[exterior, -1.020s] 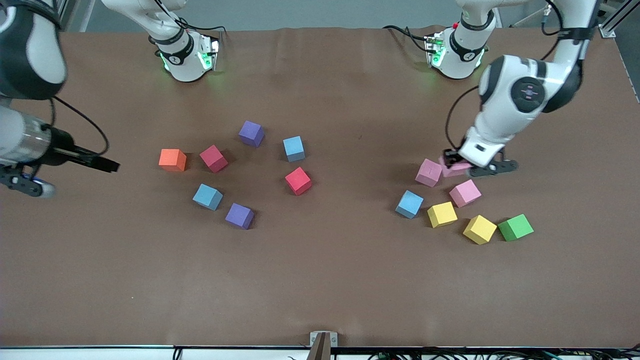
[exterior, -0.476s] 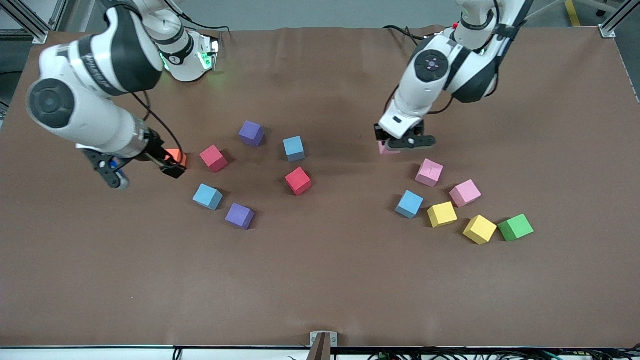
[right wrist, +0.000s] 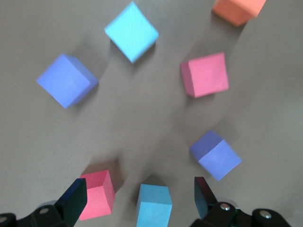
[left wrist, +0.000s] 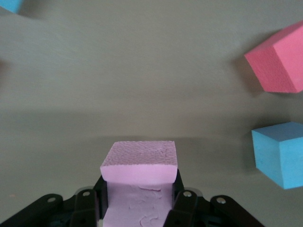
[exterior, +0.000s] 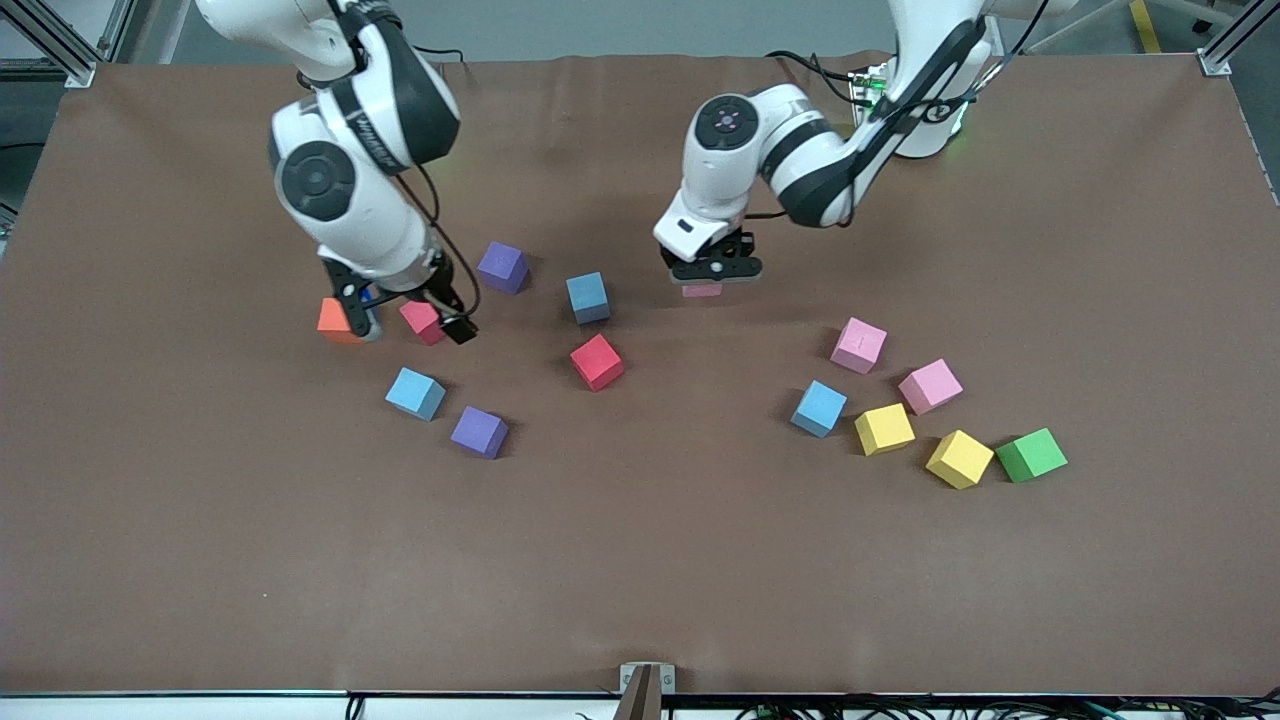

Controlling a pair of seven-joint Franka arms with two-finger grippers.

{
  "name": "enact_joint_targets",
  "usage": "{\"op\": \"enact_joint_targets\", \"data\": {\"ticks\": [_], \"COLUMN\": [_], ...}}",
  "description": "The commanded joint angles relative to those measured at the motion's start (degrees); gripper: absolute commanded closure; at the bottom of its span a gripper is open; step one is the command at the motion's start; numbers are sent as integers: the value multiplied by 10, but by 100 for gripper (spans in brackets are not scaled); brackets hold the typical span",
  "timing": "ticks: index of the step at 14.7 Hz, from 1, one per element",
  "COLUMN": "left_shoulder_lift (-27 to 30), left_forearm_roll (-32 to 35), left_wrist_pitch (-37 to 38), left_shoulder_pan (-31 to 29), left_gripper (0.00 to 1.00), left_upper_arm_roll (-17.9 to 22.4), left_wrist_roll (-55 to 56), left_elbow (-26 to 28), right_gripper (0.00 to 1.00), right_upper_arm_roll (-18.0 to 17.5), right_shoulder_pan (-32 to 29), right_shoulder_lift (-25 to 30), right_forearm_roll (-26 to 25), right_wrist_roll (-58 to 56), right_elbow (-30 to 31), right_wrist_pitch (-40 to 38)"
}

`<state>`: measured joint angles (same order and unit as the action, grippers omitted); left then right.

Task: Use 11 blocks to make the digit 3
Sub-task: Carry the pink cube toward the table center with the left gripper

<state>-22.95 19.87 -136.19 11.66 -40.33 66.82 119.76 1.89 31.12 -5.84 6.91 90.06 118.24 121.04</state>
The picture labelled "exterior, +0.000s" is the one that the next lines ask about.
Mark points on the grey metal bracket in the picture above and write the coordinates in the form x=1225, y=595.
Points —
x=647, y=685

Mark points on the green foam block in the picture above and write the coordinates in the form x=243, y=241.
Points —
x=1031, y=455

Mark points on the orange foam block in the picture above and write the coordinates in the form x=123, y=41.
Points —
x=332, y=322

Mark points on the red foam block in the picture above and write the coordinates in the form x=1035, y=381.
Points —
x=420, y=320
x=597, y=361

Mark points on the aluminium frame post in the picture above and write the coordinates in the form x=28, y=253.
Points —
x=1215, y=64
x=82, y=72

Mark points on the brown table cover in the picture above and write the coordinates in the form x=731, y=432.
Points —
x=640, y=560

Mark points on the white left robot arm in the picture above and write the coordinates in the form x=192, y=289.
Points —
x=800, y=160

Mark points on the purple foam block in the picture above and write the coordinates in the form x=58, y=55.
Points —
x=479, y=431
x=502, y=266

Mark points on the pink foam block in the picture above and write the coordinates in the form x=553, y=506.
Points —
x=858, y=345
x=930, y=386
x=702, y=291

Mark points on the blue foam block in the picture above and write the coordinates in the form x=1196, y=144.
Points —
x=588, y=296
x=819, y=408
x=415, y=392

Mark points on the yellow foam block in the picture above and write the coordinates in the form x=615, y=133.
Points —
x=960, y=459
x=884, y=428

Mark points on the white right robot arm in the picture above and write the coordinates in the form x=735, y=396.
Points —
x=330, y=185

